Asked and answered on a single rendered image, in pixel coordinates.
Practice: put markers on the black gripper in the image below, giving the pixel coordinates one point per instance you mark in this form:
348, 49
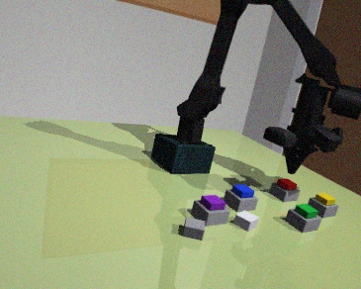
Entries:
294, 148

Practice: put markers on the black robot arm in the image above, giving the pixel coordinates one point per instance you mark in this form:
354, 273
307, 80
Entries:
207, 93

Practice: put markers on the white cube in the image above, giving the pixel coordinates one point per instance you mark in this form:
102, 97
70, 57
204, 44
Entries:
246, 220

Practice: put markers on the yellow button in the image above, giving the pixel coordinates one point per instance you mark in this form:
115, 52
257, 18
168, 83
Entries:
325, 204

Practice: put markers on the red button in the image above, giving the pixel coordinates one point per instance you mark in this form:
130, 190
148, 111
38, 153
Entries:
285, 190

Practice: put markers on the blue button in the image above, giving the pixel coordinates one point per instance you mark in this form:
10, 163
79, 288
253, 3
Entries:
241, 198

